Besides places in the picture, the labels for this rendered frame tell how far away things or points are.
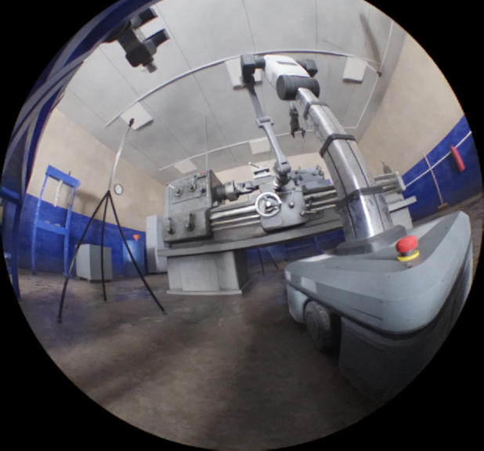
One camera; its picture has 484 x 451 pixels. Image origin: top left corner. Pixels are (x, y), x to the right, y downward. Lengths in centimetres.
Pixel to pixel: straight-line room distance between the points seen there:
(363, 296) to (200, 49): 322
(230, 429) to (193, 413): 8
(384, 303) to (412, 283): 4
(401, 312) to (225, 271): 131
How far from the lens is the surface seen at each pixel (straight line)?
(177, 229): 151
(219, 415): 39
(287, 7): 330
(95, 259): 267
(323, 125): 65
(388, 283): 23
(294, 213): 126
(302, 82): 90
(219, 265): 139
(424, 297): 22
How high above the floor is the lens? 33
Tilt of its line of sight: 18 degrees up
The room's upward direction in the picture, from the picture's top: 9 degrees counter-clockwise
